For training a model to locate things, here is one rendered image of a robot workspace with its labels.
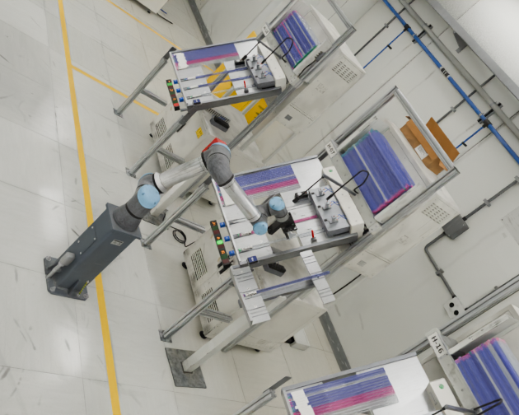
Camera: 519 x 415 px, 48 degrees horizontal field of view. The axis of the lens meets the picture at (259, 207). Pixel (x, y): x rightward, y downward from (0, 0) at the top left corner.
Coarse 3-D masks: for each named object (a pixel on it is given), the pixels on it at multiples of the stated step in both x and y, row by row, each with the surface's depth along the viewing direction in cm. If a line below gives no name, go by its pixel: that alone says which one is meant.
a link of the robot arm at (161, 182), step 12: (216, 144) 301; (204, 156) 297; (228, 156) 295; (180, 168) 302; (192, 168) 300; (204, 168) 299; (144, 180) 306; (156, 180) 304; (168, 180) 304; (180, 180) 304
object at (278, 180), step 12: (276, 168) 377; (288, 168) 376; (240, 180) 370; (252, 180) 370; (264, 180) 370; (276, 180) 370; (288, 180) 369; (252, 192) 364; (264, 192) 364; (276, 192) 363; (228, 204) 358
